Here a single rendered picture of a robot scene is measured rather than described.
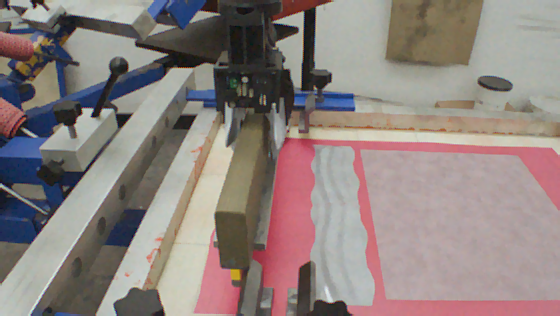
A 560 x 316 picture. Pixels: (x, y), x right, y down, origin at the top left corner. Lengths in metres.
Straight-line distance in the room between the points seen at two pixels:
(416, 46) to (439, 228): 2.05
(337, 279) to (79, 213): 0.31
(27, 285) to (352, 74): 2.40
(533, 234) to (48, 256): 0.62
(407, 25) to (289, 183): 1.97
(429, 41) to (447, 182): 1.96
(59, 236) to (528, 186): 0.69
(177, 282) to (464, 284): 0.35
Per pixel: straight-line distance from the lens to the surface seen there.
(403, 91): 2.76
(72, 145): 0.59
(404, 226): 0.61
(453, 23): 2.61
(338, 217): 0.60
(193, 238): 0.58
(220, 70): 0.45
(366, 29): 2.59
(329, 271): 0.52
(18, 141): 0.73
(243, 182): 0.41
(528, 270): 0.61
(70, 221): 0.52
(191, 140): 0.73
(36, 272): 0.47
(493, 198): 0.72
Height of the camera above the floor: 1.34
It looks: 32 degrees down
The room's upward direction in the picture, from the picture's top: straight up
